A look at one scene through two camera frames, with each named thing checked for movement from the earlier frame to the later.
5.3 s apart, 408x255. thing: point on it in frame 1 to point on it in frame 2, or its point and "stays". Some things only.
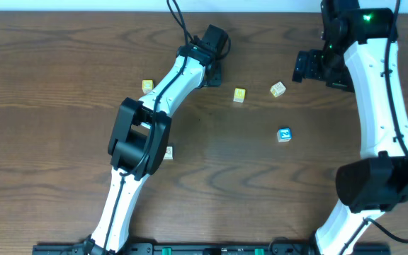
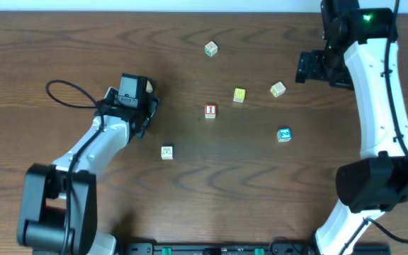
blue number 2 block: x=284 y=134 stays
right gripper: x=300 y=66 stays
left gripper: x=214 y=76 to x=148 y=115
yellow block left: x=147 y=86 stays
